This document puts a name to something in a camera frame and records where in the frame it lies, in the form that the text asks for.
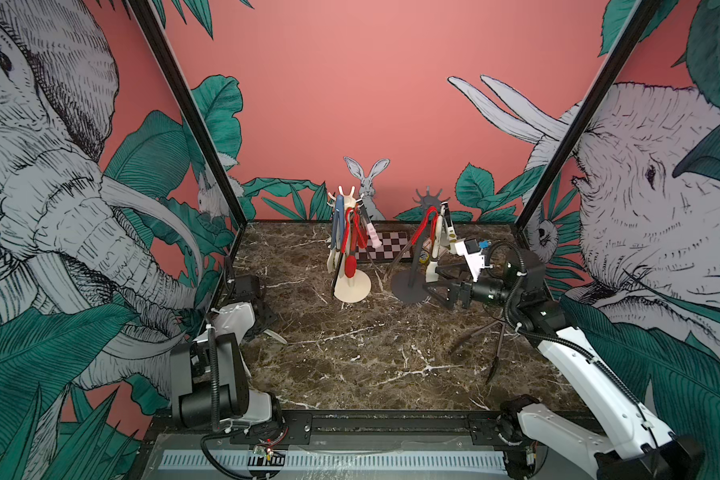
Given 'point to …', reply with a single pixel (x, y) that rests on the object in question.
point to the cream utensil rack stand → (357, 288)
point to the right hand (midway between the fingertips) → (430, 276)
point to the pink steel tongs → (374, 239)
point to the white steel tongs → (433, 267)
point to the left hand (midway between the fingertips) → (263, 317)
